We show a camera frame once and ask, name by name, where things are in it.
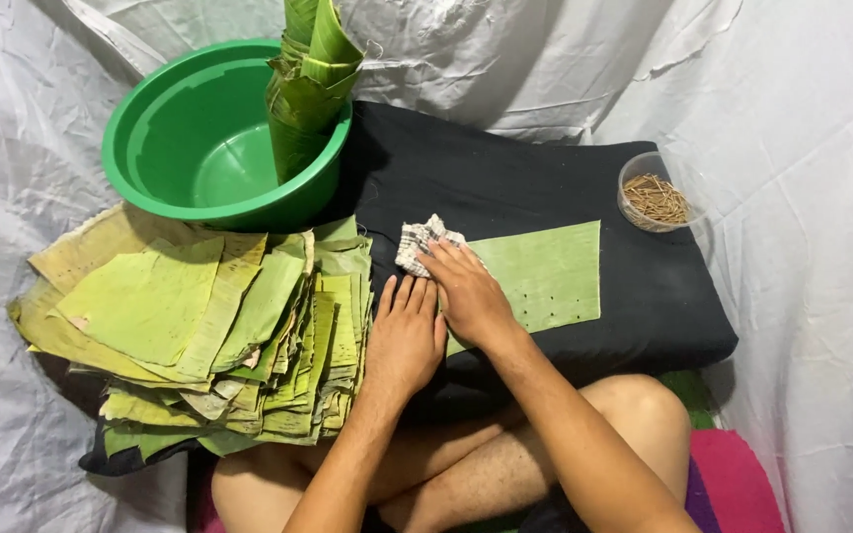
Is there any person's right hand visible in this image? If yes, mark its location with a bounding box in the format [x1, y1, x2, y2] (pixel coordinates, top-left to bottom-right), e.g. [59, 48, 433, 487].
[415, 237, 522, 350]

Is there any person's left hand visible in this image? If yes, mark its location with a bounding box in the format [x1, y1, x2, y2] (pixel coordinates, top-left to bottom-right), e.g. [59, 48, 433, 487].
[363, 275, 448, 401]

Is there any checked white cloth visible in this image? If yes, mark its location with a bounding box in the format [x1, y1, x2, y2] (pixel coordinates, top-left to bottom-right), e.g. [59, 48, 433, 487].
[394, 214, 467, 279]

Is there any green banana leaf sheet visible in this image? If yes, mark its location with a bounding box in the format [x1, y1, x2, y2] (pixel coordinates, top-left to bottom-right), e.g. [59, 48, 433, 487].
[444, 220, 602, 358]

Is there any black cushion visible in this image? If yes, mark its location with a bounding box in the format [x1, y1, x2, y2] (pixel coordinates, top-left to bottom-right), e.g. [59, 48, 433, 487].
[78, 101, 739, 477]

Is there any heap of wooden sticks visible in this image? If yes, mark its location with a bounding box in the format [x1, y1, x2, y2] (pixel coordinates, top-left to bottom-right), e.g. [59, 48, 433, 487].
[622, 174, 691, 226]

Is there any clear plastic cup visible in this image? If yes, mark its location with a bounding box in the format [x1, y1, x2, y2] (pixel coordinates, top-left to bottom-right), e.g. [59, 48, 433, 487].
[617, 151, 710, 234]

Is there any rolled banana leaf bundle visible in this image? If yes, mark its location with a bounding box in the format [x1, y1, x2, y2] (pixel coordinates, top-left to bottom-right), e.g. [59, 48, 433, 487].
[264, 0, 366, 186]

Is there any pile of cut banana leaves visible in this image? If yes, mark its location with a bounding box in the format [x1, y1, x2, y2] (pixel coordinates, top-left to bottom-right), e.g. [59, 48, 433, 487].
[7, 203, 376, 458]

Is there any green plastic basin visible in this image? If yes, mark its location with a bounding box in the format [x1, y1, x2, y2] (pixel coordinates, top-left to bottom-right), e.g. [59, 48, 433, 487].
[101, 38, 354, 232]

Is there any white plastic sheet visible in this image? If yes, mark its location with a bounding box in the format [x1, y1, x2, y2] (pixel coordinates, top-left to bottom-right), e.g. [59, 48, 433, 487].
[0, 0, 853, 533]

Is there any pink cloth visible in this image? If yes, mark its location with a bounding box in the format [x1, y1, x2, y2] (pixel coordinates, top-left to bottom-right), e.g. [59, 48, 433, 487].
[688, 428, 786, 533]

